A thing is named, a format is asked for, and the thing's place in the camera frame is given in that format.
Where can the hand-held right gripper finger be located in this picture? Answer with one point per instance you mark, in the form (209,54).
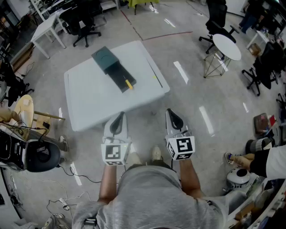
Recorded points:
(183,127)
(169,127)

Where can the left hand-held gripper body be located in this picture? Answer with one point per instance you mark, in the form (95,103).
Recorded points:
(114,152)

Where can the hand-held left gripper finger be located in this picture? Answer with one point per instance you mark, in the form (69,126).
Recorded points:
(108,129)
(125,128)

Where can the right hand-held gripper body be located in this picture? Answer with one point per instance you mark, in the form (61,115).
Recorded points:
(183,145)

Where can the person's right forearm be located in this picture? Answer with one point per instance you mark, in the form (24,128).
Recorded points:
(188,179)

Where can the person's left forearm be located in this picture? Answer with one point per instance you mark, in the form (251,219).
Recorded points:
(108,183)

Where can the person's right shoe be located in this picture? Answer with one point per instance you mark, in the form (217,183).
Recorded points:
(156,153)

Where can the person's grey shirt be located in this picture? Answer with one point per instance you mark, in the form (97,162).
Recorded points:
(152,201)

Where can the black phone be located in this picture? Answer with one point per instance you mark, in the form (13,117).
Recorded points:
(46,124)

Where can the white dome appliance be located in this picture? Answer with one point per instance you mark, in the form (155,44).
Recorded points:
(236,179)

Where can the black and white backpack device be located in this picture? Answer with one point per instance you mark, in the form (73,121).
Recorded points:
(42,154)

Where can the white power strip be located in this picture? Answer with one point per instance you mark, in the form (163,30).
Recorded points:
(63,202)

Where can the red brown bag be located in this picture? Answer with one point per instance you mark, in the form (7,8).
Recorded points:
(262,123)

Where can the round wooden table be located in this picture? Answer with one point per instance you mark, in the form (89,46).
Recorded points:
(24,111)

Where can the small white pad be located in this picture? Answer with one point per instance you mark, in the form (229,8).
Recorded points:
(26,102)

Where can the round white side table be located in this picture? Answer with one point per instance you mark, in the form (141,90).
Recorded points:
(226,45)

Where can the black office chair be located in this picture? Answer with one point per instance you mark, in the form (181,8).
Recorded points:
(78,15)
(11,82)
(266,69)
(216,15)

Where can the white desk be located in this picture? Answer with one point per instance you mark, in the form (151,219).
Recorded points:
(44,26)

